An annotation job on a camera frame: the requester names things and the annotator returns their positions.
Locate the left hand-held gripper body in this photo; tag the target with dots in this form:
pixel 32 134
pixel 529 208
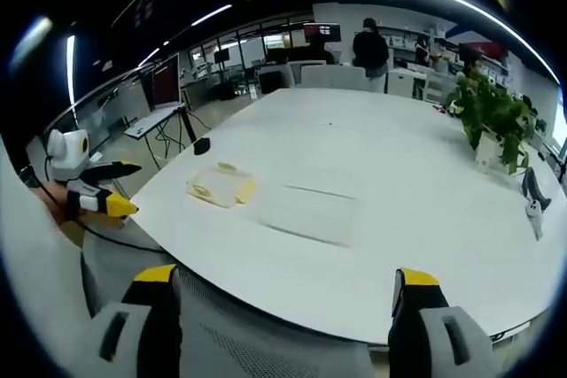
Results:
pixel 66 161

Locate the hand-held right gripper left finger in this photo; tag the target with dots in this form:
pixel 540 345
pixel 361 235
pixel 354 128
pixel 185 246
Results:
pixel 155 307

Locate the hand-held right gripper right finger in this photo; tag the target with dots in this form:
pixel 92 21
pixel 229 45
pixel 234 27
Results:
pixel 412 316

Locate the person's left hand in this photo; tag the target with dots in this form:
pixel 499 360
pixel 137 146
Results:
pixel 56 201

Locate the white laptop stand table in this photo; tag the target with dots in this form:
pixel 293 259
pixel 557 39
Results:
pixel 150 123

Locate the small black table object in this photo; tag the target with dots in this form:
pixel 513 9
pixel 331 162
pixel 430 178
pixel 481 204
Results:
pixel 202 147

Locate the grey mesh office chair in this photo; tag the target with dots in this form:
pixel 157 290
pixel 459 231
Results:
pixel 248 334

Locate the laptop with red screen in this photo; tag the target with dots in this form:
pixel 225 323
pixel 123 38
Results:
pixel 166 81

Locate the grey white handheld device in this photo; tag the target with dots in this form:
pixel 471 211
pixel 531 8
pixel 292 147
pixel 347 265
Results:
pixel 535 205

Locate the short ceiling light strip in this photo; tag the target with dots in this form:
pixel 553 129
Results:
pixel 212 15

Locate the green potted plant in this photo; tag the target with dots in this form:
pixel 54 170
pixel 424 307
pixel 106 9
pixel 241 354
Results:
pixel 487 117

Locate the white low cabinet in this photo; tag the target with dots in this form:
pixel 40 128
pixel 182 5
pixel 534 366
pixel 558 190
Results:
pixel 405 82

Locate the white office chair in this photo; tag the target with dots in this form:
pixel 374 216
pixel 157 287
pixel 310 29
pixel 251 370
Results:
pixel 332 77

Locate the monitor with red screen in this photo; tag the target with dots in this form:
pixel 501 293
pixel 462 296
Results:
pixel 322 32

